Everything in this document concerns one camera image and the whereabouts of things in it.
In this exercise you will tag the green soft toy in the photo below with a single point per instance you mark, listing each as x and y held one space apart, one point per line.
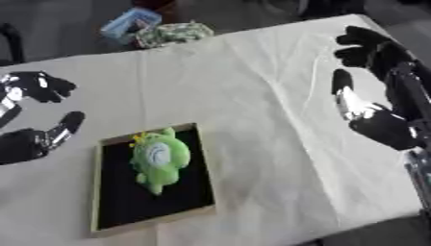
159 158

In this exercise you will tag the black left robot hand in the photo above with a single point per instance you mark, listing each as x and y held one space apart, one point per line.
25 84

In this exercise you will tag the green patterned bag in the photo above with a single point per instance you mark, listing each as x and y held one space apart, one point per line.
174 33

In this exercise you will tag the blue plastic container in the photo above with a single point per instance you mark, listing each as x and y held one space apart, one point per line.
130 25

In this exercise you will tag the tan box with black inside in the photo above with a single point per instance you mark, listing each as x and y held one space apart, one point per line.
151 192

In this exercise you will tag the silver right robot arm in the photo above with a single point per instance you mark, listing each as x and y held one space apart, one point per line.
421 176

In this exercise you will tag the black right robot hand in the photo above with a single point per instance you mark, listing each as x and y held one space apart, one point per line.
387 125

